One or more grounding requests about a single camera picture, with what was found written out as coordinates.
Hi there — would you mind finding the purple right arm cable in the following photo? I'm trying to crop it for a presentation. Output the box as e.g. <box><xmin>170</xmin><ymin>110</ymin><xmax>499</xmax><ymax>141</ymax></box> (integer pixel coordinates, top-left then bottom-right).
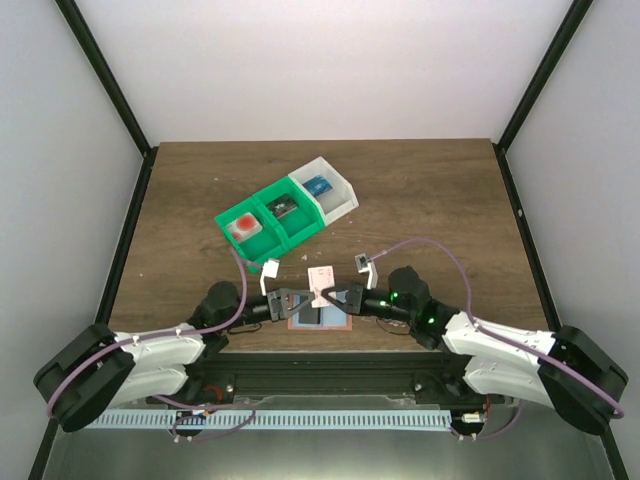
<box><xmin>367</xmin><ymin>238</ymin><xmax>626</xmax><ymax>441</ymax></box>

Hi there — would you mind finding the black right frame post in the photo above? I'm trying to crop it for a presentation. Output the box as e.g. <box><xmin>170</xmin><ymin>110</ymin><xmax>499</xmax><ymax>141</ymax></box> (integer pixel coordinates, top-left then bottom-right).
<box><xmin>496</xmin><ymin>0</ymin><xmax>596</xmax><ymax>151</ymax></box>

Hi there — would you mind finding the green middle plastic bin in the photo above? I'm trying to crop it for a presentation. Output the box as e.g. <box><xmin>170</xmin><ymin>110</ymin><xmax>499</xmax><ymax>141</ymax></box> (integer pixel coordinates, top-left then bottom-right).
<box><xmin>252</xmin><ymin>176</ymin><xmax>325</xmax><ymax>251</ymax></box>

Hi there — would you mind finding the red white card stack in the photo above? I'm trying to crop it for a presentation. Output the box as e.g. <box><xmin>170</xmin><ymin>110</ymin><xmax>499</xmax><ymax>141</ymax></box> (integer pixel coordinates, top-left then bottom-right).
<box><xmin>226</xmin><ymin>212</ymin><xmax>263</xmax><ymax>244</ymax></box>

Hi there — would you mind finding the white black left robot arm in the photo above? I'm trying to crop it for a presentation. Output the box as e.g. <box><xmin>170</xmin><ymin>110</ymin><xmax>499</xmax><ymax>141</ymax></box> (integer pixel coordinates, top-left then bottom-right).
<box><xmin>33</xmin><ymin>281</ymin><xmax>314</xmax><ymax>433</ymax></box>

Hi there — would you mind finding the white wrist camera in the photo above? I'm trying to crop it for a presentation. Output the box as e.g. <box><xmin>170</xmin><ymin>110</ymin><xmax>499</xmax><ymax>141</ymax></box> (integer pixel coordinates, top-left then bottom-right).
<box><xmin>354</xmin><ymin>253</ymin><xmax>378</xmax><ymax>290</ymax></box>
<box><xmin>259</xmin><ymin>258</ymin><xmax>280</xmax><ymax>296</ymax></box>

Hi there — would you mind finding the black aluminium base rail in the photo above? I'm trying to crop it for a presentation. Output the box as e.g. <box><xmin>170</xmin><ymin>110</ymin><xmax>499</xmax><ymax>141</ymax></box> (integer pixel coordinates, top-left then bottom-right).
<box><xmin>168</xmin><ymin>352</ymin><xmax>486</xmax><ymax>409</ymax></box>

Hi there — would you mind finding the light blue slotted cable duct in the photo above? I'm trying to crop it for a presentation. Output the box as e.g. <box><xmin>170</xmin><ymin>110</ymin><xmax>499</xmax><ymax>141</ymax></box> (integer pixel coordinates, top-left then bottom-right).
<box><xmin>89</xmin><ymin>409</ymin><xmax>452</xmax><ymax>432</ymax></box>

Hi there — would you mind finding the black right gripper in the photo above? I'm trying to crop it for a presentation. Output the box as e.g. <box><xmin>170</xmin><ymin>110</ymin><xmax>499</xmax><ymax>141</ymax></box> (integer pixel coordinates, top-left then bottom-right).
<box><xmin>322</xmin><ymin>283</ymin><xmax>414</xmax><ymax>324</ymax></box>

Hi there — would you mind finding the green front plastic bin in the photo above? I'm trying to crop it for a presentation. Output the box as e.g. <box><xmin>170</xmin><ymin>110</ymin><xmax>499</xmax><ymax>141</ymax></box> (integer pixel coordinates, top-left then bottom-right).
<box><xmin>215</xmin><ymin>197</ymin><xmax>286</xmax><ymax>272</ymax></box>

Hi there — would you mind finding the black left frame post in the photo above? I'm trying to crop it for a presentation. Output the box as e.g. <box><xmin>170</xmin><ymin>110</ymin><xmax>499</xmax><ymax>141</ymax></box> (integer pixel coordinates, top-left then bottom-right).
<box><xmin>53</xmin><ymin>0</ymin><xmax>153</xmax><ymax>156</ymax></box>

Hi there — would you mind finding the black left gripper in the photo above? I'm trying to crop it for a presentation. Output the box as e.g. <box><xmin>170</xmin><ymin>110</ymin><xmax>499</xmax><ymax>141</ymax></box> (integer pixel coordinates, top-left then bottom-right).
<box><xmin>221</xmin><ymin>288</ymin><xmax>315</xmax><ymax>331</ymax></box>

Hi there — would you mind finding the black frame post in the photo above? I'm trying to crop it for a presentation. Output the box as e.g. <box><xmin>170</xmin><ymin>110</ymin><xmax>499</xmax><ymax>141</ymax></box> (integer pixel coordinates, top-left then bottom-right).
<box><xmin>496</xmin><ymin>0</ymin><xmax>596</xmax><ymax>151</ymax></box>
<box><xmin>53</xmin><ymin>0</ymin><xmax>153</xmax><ymax>156</ymax></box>

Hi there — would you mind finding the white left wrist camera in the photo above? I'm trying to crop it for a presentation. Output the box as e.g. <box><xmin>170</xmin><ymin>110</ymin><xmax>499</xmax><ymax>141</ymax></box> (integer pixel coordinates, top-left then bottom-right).
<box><xmin>259</xmin><ymin>258</ymin><xmax>280</xmax><ymax>296</ymax></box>

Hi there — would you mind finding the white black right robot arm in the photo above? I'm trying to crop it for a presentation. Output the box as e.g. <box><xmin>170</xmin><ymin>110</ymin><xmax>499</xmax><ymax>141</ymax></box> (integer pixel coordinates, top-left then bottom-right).
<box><xmin>321</xmin><ymin>266</ymin><xmax>628</xmax><ymax>435</ymax></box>

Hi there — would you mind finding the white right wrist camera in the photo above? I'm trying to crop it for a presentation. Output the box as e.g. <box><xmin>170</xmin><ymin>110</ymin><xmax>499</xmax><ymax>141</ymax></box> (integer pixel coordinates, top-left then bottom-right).
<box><xmin>354</xmin><ymin>253</ymin><xmax>378</xmax><ymax>290</ymax></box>

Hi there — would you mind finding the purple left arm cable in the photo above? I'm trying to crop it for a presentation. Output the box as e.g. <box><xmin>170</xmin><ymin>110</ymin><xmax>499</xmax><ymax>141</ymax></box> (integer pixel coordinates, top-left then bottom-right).
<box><xmin>45</xmin><ymin>244</ymin><xmax>261</xmax><ymax>444</ymax></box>

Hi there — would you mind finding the white plastic bin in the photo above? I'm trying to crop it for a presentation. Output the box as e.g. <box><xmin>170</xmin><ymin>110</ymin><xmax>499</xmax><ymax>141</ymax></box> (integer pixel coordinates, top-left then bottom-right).
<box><xmin>288</xmin><ymin>156</ymin><xmax>359</xmax><ymax>226</ymax></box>

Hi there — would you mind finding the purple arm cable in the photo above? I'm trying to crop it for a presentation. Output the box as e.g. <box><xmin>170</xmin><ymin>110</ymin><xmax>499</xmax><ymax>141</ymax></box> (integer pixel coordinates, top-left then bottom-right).
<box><xmin>45</xmin><ymin>244</ymin><xmax>261</xmax><ymax>444</ymax></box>
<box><xmin>367</xmin><ymin>238</ymin><xmax>626</xmax><ymax>441</ymax></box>

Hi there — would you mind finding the green plastic bin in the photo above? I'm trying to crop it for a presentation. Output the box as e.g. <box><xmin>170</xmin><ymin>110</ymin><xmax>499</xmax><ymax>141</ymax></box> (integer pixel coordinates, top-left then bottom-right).
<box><xmin>215</xmin><ymin>197</ymin><xmax>286</xmax><ymax>272</ymax></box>
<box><xmin>252</xmin><ymin>176</ymin><xmax>325</xmax><ymax>251</ymax></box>

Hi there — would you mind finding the black VIP card stack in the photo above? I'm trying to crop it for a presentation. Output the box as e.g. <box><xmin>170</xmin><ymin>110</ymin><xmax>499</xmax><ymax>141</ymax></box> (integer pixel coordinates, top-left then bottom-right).
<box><xmin>266</xmin><ymin>194</ymin><xmax>298</xmax><ymax>220</ymax></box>

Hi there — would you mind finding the blue card stack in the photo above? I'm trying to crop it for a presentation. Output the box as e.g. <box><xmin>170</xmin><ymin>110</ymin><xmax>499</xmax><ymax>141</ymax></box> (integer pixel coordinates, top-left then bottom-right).
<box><xmin>303</xmin><ymin>175</ymin><xmax>333</xmax><ymax>197</ymax></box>

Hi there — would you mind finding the white red credit card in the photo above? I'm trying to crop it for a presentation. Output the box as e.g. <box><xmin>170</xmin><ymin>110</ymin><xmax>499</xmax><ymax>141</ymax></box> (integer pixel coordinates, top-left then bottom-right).
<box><xmin>307</xmin><ymin>265</ymin><xmax>335</xmax><ymax>309</ymax></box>

